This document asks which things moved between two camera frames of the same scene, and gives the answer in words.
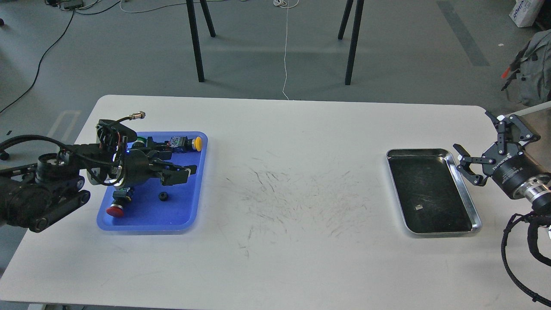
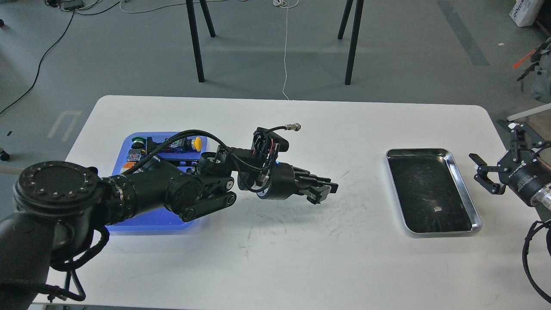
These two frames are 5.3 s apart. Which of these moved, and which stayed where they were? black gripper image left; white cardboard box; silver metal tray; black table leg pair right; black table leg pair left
Moved: black gripper image left
Stayed: white cardboard box; silver metal tray; black table leg pair left; black table leg pair right
